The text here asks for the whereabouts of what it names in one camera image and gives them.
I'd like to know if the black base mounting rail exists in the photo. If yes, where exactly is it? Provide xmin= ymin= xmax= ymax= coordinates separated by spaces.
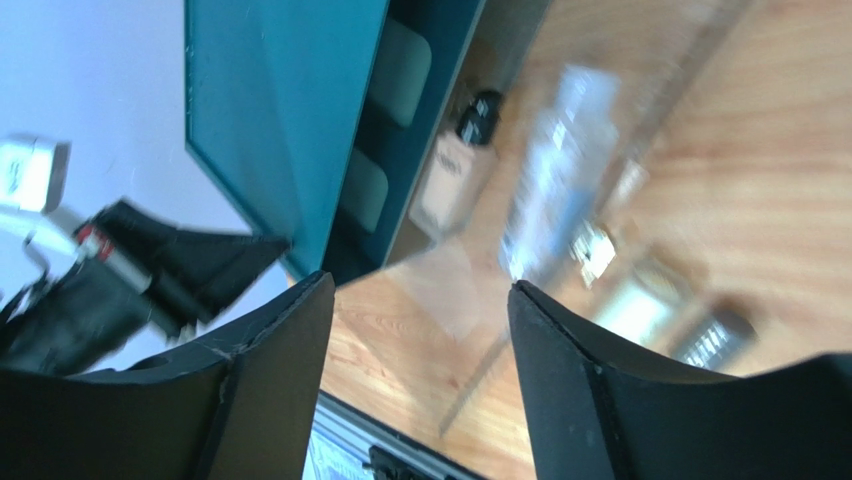
xmin=303 ymin=392 xmax=482 ymax=480

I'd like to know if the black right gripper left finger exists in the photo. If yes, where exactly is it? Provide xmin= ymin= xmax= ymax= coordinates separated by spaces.
xmin=1 ymin=272 xmax=335 ymax=479

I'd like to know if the teal drawer organizer box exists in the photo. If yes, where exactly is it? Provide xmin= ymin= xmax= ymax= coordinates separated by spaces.
xmin=184 ymin=1 xmax=484 ymax=284

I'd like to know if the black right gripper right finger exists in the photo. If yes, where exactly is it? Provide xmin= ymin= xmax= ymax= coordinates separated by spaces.
xmin=508 ymin=281 xmax=851 ymax=479

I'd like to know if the beige tube grey cap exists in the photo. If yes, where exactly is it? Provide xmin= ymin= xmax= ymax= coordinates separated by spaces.
xmin=669 ymin=298 xmax=758 ymax=372

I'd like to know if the cream white pump bottle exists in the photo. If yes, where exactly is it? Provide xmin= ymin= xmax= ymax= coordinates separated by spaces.
xmin=591 ymin=262 xmax=694 ymax=347

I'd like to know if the beige foundation bottle black cap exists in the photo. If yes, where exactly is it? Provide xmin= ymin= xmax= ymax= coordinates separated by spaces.
xmin=409 ymin=90 xmax=503 ymax=243

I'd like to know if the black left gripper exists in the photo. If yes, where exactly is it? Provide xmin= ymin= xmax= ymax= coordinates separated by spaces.
xmin=1 ymin=200 xmax=291 ymax=376

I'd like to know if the clear drawer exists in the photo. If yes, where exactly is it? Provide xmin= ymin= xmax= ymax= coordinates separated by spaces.
xmin=337 ymin=1 xmax=748 ymax=436

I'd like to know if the clear glass foundation bottle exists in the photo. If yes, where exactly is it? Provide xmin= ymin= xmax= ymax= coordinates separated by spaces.
xmin=498 ymin=65 xmax=621 ymax=285

